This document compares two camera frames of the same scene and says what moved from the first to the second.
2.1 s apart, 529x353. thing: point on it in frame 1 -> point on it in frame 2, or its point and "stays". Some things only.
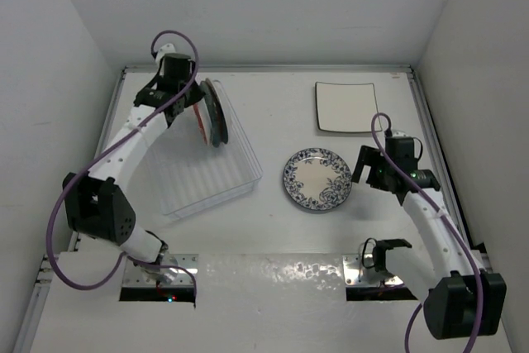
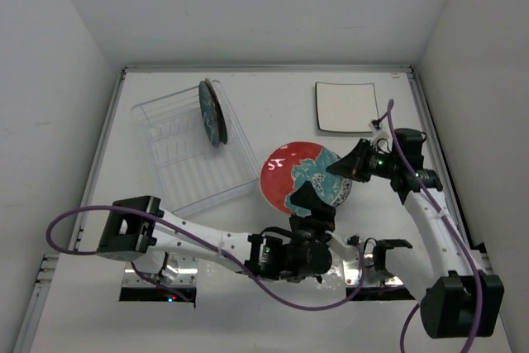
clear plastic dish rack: [188, 173] stays
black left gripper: [193, 96] -> [321, 217]
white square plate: [346, 107] stays
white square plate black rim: [350, 126] stays
